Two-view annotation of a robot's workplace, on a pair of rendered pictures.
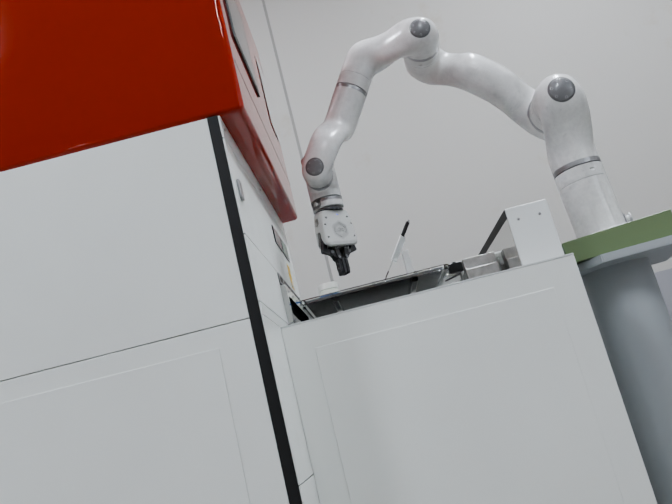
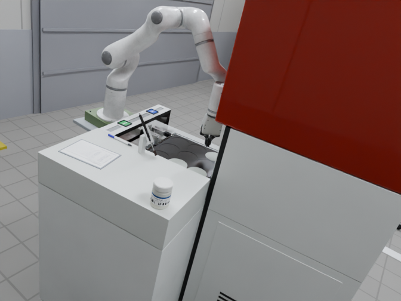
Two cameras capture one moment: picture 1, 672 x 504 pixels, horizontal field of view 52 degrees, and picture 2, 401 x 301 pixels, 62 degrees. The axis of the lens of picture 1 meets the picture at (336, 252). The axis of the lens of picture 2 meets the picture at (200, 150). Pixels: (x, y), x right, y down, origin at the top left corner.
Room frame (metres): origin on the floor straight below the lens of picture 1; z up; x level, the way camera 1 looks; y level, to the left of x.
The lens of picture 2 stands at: (3.22, 0.47, 1.72)
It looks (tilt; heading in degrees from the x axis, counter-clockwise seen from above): 27 degrees down; 199
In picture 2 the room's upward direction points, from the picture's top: 14 degrees clockwise
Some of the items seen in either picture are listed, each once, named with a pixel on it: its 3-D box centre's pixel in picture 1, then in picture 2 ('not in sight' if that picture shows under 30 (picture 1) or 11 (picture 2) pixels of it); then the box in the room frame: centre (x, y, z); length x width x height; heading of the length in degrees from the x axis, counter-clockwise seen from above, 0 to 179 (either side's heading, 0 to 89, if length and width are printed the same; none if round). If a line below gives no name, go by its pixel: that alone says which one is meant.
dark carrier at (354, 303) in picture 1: (375, 296); (187, 156); (1.81, -0.07, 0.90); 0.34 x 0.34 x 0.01; 89
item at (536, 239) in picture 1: (512, 259); (137, 129); (1.74, -0.43, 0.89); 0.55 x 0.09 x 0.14; 179
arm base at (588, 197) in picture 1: (591, 205); (114, 101); (1.68, -0.65, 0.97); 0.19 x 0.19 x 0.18
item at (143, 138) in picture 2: (400, 258); (146, 140); (2.06, -0.19, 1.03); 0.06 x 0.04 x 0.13; 89
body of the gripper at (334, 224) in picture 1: (333, 228); (212, 123); (1.74, -0.01, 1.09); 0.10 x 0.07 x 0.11; 126
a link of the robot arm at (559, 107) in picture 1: (563, 124); (123, 65); (1.65, -0.64, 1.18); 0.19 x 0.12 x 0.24; 175
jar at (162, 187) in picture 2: (330, 297); (161, 193); (2.32, 0.06, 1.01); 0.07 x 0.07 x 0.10
